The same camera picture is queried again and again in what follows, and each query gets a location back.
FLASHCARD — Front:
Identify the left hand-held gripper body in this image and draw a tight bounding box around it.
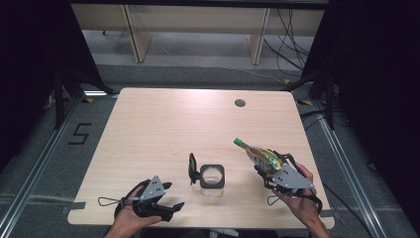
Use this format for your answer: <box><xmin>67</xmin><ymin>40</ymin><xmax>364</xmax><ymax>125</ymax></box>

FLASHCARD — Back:
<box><xmin>131</xmin><ymin>175</ymin><xmax>176</xmax><ymax>223</ymax></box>

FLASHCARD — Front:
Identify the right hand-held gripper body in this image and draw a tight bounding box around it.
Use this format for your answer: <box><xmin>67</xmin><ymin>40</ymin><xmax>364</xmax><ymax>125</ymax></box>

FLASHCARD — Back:
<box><xmin>268</xmin><ymin>154</ymin><xmax>315</xmax><ymax>199</ymax></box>

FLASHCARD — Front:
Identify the yellow snack pouch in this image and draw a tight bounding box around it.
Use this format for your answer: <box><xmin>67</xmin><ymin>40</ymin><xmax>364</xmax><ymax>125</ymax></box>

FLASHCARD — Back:
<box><xmin>233</xmin><ymin>137</ymin><xmax>284</xmax><ymax>177</ymax></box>

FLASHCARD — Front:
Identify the person's right hand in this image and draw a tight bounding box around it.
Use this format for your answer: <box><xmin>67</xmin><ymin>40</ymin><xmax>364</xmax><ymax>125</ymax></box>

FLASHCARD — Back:
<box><xmin>271</xmin><ymin>163</ymin><xmax>324</xmax><ymax>230</ymax></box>

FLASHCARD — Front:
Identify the person's left hand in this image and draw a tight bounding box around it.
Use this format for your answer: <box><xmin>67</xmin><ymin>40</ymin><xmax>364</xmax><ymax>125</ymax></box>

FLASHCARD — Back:
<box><xmin>108</xmin><ymin>185</ymin><xmax>162</xmax><ymax>236</ymax></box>

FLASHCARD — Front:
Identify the black tripod stand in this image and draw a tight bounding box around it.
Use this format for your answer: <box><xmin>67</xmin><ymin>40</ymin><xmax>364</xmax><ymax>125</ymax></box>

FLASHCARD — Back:
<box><xmin>282</xmin><ymin>66</ymin><xmax>342</xmax><ymax>131</ymax></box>
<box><xmin>52</xmin><ymin>64</ymin><xmax>116</xmax><ymax>131</ymax></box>

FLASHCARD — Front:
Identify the black curtain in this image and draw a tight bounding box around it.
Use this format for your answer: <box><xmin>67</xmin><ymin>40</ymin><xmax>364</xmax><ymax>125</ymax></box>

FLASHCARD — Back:
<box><xmin>301</xmin><ymin>0</ymin><xmax>420</xmax><ymax>229</ymax></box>
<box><xmin>0</xmin><ymin>0</ymin><xmax>104</xmax><ymax>173</ymax></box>

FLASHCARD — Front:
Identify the light wooden shelf unit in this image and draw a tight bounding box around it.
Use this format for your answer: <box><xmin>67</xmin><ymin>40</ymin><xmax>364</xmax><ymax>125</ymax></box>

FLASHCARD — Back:
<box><xmin>70</xmin><ymin>3</ymin><xmax>327</xmax><ymax>65</ymax></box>

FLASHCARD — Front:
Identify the thin wire loop strap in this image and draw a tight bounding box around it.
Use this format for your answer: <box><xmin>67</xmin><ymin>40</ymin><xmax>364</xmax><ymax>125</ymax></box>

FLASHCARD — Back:
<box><xmin>97</xmin><ymin>195</ymin><xmax>129</xmax><ymax>208</ymax></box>

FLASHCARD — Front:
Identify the aluminium floor rail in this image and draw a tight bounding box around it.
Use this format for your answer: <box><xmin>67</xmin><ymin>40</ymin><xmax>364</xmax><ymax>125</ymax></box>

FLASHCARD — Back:
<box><xmin>0</xmin><ymin>96</ymin><xmax>83</xmax><ymax>238</ymax></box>
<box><xmin>311</xmin><ymin>98</ymin><xmax>384</xmax><ymax>238</ymax></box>

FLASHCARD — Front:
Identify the thin black floor cable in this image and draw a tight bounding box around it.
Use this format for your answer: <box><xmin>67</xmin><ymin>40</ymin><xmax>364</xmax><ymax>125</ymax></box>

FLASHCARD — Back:
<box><xmin>322</xmin><ymin>181</ymin><xmax>374</xmax><ymax>238</ymax></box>

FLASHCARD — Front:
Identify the white floor cable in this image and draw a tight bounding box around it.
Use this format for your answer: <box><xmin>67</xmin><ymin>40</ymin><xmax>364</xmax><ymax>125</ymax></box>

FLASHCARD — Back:
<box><xmin>153</xmin><ymin>34</ymin><xmax>288</xmax><ymax>85</ymax></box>

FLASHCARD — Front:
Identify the black hanging cable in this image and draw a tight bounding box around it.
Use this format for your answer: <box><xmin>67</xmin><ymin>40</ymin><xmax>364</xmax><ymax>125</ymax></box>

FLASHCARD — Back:
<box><xmin>275</xmin><ymin>8</ymin><xmax>311</xmax><ymax>58</ymax></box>

